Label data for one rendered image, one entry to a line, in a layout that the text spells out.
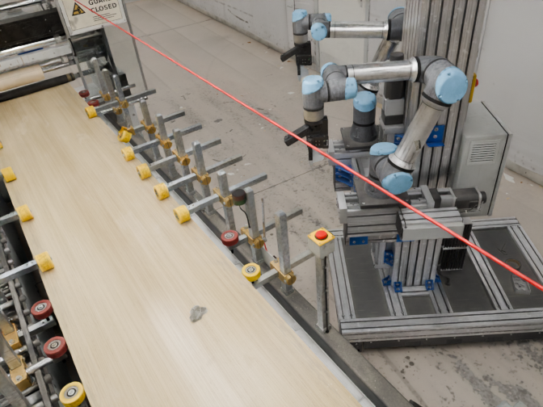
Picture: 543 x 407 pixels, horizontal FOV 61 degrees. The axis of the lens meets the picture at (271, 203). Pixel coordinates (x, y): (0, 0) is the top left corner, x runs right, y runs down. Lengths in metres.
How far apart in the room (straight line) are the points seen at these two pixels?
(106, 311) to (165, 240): 0.44
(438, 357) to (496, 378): 0.30
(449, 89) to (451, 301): 1.42
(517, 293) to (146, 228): 2.06
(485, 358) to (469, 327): 0.24
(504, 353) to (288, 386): 1.62
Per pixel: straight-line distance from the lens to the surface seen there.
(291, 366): 1.70
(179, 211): 2.27
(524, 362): 2.99
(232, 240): 2.15
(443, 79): 1.78
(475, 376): 2.85
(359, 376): 1.92
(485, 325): 2.78
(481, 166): 2.36
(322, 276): 1.76
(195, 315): 1.87
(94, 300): 2.10
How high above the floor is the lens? 2.32
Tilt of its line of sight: 38 degrees down
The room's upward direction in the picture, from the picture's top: 6 degrees counter-clockwise
